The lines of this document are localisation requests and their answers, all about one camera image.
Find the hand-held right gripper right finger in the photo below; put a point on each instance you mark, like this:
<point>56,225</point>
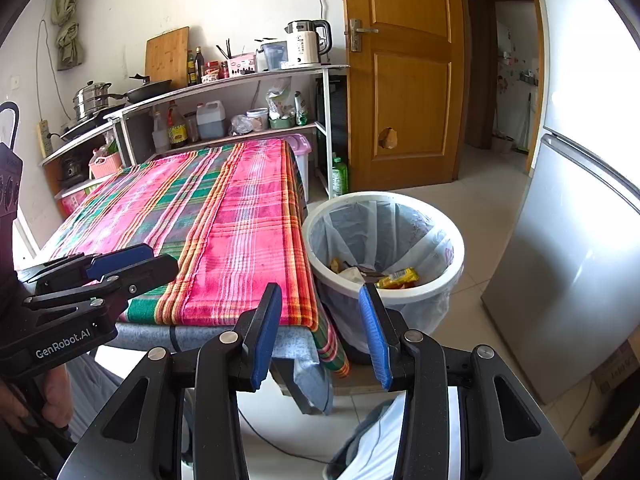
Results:
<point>377,345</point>

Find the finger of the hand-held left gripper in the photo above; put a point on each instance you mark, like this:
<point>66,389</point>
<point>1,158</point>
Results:
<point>145,275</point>
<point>117,262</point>

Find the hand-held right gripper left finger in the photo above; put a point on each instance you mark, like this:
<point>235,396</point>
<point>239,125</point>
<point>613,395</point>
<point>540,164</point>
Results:
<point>262,345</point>

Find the yellow printed snack wrapper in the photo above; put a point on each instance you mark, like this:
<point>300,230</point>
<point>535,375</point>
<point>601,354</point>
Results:
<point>397,277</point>

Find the white lined trash bin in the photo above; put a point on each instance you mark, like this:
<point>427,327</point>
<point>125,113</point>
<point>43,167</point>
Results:
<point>350,225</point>

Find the person's left hand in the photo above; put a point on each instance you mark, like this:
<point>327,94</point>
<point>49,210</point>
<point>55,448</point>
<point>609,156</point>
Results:
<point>55,400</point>

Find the grey underlay cloth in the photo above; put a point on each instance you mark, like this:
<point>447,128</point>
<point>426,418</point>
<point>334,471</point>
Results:
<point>295,340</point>

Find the dark table leg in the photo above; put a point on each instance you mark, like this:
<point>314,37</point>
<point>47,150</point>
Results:
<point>300,390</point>

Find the red storage box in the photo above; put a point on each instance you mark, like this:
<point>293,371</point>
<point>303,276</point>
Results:
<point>72,200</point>

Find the grey white garment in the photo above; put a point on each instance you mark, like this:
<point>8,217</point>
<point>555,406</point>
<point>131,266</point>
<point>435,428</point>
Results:
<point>380,430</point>

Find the pink plastic basket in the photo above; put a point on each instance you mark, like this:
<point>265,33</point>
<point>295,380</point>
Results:
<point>106,165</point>

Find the plaid pink green tablecloth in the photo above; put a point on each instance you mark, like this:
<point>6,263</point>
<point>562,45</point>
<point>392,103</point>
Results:
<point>240,230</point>

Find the low metal shelf rack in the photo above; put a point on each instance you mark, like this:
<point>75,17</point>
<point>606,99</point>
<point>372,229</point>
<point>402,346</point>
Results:
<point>75,144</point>

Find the clear plastic bottle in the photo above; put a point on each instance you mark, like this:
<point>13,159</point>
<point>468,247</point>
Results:
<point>160,137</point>

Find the dark hanging bag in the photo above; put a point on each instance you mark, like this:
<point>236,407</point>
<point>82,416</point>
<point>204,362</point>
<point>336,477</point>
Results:
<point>10,180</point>

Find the black induction cooker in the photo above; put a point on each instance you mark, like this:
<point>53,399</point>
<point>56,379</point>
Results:
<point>85,127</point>

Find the yellow label sauce bottle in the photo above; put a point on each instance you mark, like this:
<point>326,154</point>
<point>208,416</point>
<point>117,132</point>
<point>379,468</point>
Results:
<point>177,135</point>

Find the white power strip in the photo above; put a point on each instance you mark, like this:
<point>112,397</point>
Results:
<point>44,137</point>

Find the plastic jug of dark liquid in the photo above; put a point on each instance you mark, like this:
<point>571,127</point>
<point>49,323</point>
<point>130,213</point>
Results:
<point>211,125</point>

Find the steel steamer pot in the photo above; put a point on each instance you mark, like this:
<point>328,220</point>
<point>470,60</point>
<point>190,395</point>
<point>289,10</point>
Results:
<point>92,100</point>

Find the green plastic bottle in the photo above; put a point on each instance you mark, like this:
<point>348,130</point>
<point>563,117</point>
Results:
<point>340,177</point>

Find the black frying pan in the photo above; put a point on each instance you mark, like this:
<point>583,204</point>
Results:
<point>147,90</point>

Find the crumpled clear plastic bag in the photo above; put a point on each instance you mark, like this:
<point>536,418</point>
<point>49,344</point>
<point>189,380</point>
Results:
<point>241,125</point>

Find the white plastic tub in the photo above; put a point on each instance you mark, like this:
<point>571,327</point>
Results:
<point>257,120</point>

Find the pink lidded storage box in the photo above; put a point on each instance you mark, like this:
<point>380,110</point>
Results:
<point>302,152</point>

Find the silver refrigerator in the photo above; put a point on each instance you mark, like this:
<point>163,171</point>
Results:
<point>565,270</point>

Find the green bowl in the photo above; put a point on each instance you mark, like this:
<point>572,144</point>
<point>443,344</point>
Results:
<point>282,122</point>

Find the yellow oil bottle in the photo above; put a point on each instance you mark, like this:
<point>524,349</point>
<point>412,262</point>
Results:
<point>191,70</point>

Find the wooden cutting board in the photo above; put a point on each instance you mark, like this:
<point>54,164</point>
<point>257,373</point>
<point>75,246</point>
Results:
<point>166,57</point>

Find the dark sauce bottle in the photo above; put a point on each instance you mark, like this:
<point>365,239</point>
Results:
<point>200,67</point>

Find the white green food bag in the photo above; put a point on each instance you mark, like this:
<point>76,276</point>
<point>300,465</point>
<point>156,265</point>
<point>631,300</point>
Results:
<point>279,102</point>

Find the hanging grey-green cloth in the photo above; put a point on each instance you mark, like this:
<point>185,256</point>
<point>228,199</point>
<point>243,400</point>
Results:
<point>67,45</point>

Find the green white packet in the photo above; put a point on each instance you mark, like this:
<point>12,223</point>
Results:
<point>301,110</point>

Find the pink utensil holder box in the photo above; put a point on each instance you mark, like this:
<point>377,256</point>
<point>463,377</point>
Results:
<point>242,66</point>

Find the tall white metal shelf rack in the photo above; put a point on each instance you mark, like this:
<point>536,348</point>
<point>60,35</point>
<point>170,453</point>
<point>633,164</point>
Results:
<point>326,110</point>

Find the cardboard box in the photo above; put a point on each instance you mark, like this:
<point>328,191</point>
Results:
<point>617,365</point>

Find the wooden door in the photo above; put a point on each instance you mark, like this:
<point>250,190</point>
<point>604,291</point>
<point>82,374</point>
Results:
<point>410,100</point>

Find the water filter pitcher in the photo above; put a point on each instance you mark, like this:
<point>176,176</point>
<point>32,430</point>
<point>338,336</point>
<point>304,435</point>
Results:
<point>272,57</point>

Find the white electric kettle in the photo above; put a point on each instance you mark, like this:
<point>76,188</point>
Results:
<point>302,45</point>

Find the wooden door frame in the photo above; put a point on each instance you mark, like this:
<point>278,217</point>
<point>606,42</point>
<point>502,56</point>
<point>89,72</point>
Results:
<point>537,85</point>

